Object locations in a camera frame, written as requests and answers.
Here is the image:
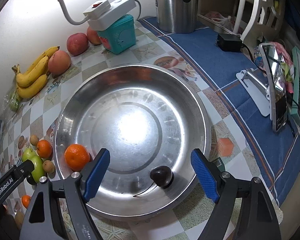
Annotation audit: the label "blue cloth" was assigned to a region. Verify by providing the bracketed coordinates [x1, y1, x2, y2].
[138, 17, 300, 205]

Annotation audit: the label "yellow banana bunch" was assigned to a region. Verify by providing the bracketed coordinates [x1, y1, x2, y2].
[12, 46, 59, 99]

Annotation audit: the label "green jujube fruit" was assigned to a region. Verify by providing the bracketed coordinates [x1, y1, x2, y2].
[21, 147, 36, 162]
[30, 155, 46, 183]

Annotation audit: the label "bag of green limes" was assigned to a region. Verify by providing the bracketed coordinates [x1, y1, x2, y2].
[3, 85, 23, 113]

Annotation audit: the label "orange tangerine with stem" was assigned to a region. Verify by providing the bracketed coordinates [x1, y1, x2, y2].
[37, 140, 52, 159]

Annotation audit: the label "checkered fruit tablecloth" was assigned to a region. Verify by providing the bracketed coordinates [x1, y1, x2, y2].
[0, 20, 282, 239]

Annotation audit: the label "smaller orange tangerine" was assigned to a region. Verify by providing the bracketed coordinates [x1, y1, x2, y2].
[21, 195, 31, 209]

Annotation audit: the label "teal plastic box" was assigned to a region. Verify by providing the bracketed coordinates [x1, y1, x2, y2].
[97, 14, 136, 55]

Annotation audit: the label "red apple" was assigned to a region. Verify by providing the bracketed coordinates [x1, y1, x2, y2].
[66, 33, 89, 56]
[48, 50, 71, 75]
[86, 27, 102, 46]

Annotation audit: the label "middle red apple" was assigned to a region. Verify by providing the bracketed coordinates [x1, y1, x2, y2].
[66, 33, 89, 56]

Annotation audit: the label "brown longan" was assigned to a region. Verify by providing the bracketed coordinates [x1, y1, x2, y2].
[43, 160, 55, 174]
[30, 134, 39, 147]

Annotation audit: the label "smartphone on stand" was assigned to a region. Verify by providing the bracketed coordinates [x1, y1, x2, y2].
[258, 43, 288, 132]

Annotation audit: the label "pink plastic bag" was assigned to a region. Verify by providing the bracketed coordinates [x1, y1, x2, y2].
[204, 11, 234, 31]

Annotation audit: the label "white phone stand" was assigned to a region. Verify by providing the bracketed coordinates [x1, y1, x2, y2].
[236, 68, 270, 117]

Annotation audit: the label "white power strip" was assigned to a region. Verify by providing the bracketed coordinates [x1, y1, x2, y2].
[83, 0, 136, 31]

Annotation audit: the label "right red apple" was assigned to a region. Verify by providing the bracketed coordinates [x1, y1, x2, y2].
[86, 27, 102, 46]

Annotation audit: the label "larger orange tangerine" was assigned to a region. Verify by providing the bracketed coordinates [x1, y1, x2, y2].
[64, 144, 90, 171]

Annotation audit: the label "black power adapter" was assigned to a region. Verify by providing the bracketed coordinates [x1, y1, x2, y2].
[216, 34, 242, 52]

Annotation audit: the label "steel thermos jug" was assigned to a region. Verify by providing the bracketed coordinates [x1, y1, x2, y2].
[155, 0, 198, 33]

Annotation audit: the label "large steel basin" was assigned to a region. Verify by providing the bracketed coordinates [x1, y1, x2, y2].
[53, 64, 211, 221]

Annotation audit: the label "white wooden chair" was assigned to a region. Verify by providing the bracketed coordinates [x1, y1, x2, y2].
[237, 0, 285, 48]

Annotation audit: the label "front red apple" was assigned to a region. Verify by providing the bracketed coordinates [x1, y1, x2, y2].
[48, 50, 71, 75]

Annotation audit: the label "dark plum with stem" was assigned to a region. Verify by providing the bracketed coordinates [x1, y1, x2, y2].
[133, 165, 174, 197]

